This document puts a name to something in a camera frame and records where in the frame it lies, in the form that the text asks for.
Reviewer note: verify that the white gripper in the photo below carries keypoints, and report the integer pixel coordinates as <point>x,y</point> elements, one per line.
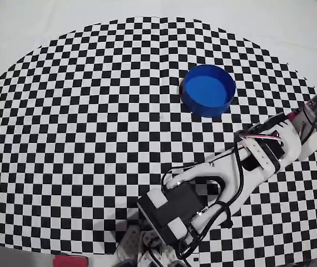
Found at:
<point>310,141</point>

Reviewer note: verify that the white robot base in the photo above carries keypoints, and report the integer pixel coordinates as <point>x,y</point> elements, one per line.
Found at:
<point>147,250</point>

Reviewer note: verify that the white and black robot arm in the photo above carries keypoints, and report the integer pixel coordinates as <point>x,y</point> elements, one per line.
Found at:
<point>203,180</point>

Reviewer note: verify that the blue round box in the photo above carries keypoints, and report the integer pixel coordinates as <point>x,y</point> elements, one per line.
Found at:
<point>208,89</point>

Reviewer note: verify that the black white checkered mat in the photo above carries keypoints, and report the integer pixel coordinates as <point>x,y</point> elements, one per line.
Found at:
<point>78,125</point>

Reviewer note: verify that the red flat case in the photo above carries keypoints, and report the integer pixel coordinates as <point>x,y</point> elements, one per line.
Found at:
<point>71,261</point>

